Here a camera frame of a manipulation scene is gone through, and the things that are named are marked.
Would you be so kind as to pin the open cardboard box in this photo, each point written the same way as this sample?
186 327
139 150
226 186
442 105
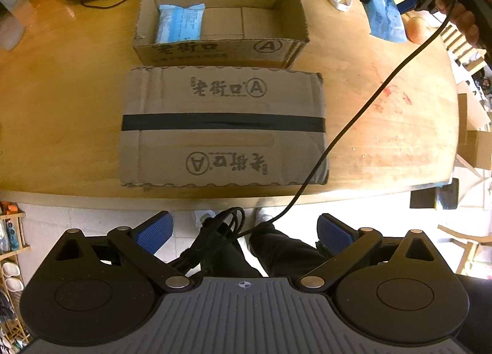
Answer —
244 33

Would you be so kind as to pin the left white shoe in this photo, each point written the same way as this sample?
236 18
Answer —
201 216

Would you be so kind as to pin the wooden shoe rack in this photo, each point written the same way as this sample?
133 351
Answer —
14 333

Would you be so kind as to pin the right white shoe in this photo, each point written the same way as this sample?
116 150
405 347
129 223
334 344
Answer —
261 215

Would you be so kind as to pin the wooden chair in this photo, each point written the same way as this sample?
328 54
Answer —
471 58

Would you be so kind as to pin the blue wet wipes pack barcode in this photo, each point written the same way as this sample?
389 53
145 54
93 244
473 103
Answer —
178 24

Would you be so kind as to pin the red yellow apple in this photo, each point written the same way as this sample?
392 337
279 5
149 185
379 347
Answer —
417 30

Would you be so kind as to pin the white shoe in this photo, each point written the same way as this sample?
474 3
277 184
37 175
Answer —
201 216
261 215

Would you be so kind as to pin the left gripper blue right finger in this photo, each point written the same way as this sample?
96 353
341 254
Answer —
333 235

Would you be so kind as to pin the dark frosted glass bottle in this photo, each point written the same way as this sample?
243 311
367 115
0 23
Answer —
11 29

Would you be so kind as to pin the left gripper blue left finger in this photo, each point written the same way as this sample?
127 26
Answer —
153 233

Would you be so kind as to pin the blue wet wipes pack wave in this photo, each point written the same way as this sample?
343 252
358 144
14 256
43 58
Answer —
385 21

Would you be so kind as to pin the cardboard box beside table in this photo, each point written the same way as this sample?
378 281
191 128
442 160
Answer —
474 144

